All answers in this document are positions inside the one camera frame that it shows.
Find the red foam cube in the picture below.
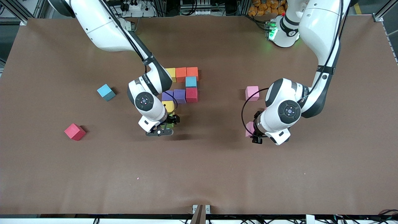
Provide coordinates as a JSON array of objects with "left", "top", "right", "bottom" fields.
[
  {"left": 64, "top": 123, "right": 86, "bottom": 141},
  {"left": 186, "top": 87, "right": 198, "bottom": 103}
]

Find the white power strip with plugs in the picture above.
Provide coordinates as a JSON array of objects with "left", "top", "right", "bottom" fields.
[{"left": 122, "top": 2, "right": 142, "bottom": 12}]

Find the bag of orange fruit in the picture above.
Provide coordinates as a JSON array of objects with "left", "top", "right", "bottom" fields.
[{"left": 248, "top": 0, "right": 288, "bottom": 16}]

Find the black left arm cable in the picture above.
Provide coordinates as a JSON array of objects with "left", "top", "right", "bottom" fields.
[{"left": 241, "top": 0, "right": 350, "bottom": 138}]

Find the metal table edge bracket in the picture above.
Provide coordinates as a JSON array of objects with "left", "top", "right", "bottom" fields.
[{"left": 192, "top": 204, "right": 211, "bottom": 215}]

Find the brown tapered post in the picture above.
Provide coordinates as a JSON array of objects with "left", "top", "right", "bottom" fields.
[{"left": 190, "top": 204, "right": 204, "bottom": 224}]

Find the aluminium frame rail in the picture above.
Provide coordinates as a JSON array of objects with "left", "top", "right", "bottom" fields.
[
  {"left": 372, "top": 0, "right": 398, "bottom": 64},
  {"left": 12, "top": 0, "right": 47, "bottom": 25}
]

